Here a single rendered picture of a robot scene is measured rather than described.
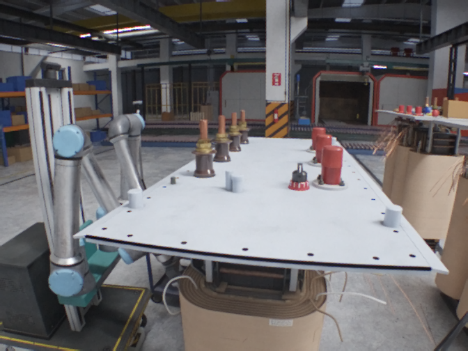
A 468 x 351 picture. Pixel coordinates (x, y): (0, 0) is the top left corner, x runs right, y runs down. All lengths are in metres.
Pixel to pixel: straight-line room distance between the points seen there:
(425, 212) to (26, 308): 3.60
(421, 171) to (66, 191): 3.17
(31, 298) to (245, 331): 1.34
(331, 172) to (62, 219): 1.05
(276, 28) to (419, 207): 9.50
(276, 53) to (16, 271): 10.93
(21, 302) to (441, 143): 3.83
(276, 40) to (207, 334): 11.28
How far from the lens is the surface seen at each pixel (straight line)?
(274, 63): 11.66
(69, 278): 1.41
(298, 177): 0.96
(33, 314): 2.02
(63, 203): 1.30
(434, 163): 3.48
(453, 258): 2.68
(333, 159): 0.99
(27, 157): 10.47
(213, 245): 0.61
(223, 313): 0.89
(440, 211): 3.67
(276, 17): 11.98
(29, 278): 1.86
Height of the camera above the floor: 1.65
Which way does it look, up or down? 15 degrees down
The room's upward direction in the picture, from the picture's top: straight up
